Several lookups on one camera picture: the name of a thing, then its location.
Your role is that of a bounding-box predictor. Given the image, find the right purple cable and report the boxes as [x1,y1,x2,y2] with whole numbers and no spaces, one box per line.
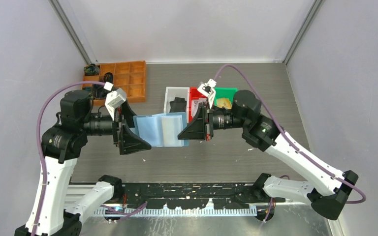
[214,63,367,223]

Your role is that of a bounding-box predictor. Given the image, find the purple cable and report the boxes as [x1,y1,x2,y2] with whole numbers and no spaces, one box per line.
[214,63,367,223]
[29,81,148,236]

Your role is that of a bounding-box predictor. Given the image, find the green plastic bin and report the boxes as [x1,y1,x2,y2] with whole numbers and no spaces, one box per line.
[214,88,238,106]

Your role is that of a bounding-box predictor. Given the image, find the dark cable bundle top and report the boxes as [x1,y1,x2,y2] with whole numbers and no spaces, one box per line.
[83,63,100,77]

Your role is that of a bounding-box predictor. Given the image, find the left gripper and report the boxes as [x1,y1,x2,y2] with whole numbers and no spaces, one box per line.
[81,98,152,152]

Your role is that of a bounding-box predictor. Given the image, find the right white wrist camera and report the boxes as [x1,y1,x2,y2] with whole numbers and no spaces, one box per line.
[197,79,217,109]

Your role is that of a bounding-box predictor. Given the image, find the orange compartment tray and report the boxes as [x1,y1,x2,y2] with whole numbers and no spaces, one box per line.
[83,60,147,103]

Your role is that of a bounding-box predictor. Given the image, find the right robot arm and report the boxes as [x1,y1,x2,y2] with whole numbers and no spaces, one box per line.
[178,90,358,220]

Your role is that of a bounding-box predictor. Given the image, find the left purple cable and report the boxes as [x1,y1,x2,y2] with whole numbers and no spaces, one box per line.
[29,81,148,236]

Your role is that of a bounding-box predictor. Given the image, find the large black cable bundle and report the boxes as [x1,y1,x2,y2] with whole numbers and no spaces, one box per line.
[91,83,111,100]

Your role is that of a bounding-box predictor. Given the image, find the blue leather card holder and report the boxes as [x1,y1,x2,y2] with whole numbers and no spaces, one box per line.
[133,112,189,148]

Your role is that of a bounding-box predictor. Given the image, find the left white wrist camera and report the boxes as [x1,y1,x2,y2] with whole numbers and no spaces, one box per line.
[103,82,127,121]

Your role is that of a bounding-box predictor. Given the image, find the aluminium rail frame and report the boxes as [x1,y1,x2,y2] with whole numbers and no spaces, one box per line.
[64,197,289,217]

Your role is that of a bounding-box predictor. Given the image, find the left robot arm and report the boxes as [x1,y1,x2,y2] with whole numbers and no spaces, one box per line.
[15,88,151,236]

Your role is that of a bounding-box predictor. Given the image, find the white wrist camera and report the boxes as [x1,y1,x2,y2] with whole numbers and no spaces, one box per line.
[103,82,127,121]
[197,79,217,109]

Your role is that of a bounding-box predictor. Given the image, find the red plastic bin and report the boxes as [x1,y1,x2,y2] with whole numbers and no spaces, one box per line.
[188,87,207,122]

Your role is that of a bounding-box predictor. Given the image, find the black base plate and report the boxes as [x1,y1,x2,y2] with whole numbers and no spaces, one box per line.
[105,182,270,210]

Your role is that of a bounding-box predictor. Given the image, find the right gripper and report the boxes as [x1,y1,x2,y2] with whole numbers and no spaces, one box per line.
[178,102,248,141]

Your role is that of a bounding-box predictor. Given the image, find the white cards in red bin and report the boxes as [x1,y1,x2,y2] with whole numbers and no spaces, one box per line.
[190,99,203,118]

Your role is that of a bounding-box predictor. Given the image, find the white plastic bin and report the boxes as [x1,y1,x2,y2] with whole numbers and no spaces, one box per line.
[163,87,189,115]

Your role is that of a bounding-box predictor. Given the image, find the gold cards in green bin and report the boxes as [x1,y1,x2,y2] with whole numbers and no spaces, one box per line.
[216,97,232,110]

